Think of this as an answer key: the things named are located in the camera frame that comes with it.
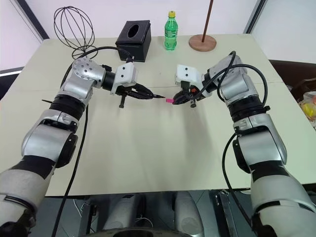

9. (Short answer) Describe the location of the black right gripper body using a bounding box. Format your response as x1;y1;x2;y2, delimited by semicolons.
181;80;202;109

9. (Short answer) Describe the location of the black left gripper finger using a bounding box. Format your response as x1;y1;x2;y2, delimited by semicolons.
127;91;156;101
134;83;156;97

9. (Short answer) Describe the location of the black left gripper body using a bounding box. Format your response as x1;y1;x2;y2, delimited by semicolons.
115;82;139;109

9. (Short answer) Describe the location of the green plastic bottle yellow cap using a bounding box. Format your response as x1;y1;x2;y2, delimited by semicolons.
163;10;178;52

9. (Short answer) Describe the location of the black tissue box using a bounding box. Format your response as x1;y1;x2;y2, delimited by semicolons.
115;20;152;62

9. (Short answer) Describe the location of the wooden stand with pole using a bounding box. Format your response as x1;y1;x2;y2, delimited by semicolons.
188;0;218;52

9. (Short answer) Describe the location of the dark brown cabinet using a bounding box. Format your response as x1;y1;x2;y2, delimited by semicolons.
268;59;316;101

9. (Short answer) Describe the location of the grey rounded shape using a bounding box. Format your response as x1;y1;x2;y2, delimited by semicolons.
174;191;205;237
102;194;140;232

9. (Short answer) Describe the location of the yellow plastic bag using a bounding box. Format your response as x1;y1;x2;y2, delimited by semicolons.
297;90;316;129

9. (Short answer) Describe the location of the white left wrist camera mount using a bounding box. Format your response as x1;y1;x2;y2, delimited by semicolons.
110;62;138;96

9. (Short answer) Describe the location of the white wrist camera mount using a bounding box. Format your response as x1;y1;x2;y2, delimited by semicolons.
174;64;204;87
110;62;138;96

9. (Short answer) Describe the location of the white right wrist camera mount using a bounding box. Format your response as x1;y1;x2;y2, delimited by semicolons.
174;64;204;87

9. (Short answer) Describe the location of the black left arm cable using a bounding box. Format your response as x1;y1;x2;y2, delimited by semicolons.
51;45;135;237

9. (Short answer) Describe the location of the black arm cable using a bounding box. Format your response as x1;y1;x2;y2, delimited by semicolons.
191;50;270;224
51;45;135;237

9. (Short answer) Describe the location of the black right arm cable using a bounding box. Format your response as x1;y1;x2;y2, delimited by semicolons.
191;50;270;224

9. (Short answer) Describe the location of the black wire frame basket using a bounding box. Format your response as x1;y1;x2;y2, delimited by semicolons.
53;5;96;60

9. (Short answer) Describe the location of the grey window frame post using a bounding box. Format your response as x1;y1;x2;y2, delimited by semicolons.
243;0;269;35

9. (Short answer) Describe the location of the black window frame post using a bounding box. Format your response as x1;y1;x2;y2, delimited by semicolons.
16;0;51;40

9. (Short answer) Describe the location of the black metal bracket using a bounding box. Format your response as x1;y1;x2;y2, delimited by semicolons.
214;189;239;237

